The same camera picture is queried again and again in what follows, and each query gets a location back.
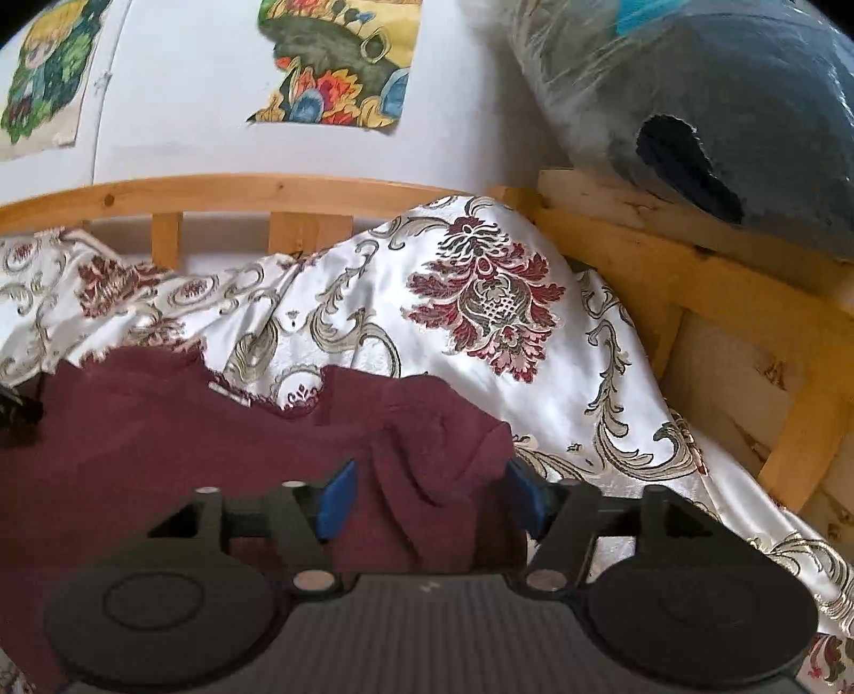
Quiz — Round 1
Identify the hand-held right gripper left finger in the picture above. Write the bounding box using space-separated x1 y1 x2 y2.
145 459 358 596

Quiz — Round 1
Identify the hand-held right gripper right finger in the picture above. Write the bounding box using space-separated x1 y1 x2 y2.
505 459 711 596

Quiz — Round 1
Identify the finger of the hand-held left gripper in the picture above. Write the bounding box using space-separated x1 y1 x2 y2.
0 382 45 429

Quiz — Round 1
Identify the maroon long-sleeve shirt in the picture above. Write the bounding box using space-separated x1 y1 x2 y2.
0 345 535 691

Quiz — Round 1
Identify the floral satin blanket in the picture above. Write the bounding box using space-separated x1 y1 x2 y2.
0 195 854 688

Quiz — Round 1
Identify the plastic-wrapped blue bundle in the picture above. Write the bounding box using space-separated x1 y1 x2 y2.
492 0 854 264

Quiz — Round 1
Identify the wooden bed frame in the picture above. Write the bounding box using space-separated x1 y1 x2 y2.
0 167 854 516

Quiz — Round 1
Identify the cartoon character wall poster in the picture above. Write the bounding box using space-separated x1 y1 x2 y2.
0 0 111 162

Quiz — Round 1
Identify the colourful landscape wall poster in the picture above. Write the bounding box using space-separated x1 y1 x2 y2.
246 0 424 135

